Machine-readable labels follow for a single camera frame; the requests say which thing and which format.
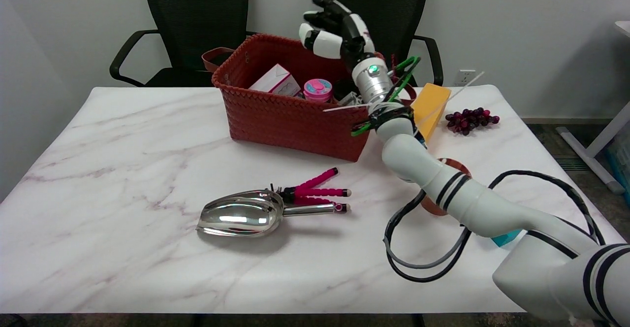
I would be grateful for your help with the pink flexible mini tripod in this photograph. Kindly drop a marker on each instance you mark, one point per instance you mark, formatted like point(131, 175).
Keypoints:
point(315, 191)

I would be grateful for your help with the white wall socket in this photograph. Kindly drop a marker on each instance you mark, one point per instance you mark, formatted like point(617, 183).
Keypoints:
point(466, 77)

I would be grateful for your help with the brown woven storage basket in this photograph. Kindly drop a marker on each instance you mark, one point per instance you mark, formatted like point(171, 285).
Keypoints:
point(290, 115)

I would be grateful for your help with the teal small object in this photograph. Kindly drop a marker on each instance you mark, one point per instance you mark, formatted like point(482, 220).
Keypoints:
point(507, 239)

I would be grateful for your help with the shiny metal scoop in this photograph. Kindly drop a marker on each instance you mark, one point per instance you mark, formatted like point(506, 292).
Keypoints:
point(241, 213)

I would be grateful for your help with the blue bin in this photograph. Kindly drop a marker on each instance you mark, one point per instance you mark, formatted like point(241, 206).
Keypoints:
point(622, 169)

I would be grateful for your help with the white pink carton box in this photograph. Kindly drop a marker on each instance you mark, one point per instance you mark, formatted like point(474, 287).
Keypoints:
point(275, 81)

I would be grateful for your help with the white side desk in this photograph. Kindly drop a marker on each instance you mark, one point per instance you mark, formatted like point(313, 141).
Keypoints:
point(598, 142)

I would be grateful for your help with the purple grape bunch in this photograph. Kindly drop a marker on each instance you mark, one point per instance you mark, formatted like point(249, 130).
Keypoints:
point(470, 119)

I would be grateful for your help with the copper coloured cup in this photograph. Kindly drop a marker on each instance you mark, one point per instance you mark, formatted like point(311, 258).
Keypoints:
point(434, 208)

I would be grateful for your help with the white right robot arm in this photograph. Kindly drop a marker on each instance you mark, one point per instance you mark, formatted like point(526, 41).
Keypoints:
point(472, 204)

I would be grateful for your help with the black mesh office chair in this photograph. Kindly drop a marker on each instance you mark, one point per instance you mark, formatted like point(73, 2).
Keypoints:
point(393, 2)
point(197, 16)

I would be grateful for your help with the pink lidded jar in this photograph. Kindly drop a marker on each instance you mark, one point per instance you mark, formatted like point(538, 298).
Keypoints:
point(317, 89)

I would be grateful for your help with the yellow rectangular block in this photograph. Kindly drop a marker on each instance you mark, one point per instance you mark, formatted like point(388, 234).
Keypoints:
point(432, 101)

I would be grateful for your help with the black lidded jar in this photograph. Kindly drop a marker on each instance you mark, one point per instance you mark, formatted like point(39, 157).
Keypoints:
point(343, 85)

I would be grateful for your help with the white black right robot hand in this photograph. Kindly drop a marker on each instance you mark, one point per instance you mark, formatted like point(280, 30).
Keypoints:
point(339, 36)

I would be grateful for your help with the long white zip tie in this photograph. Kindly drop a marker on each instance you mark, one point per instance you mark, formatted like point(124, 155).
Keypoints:
point(467, 84)

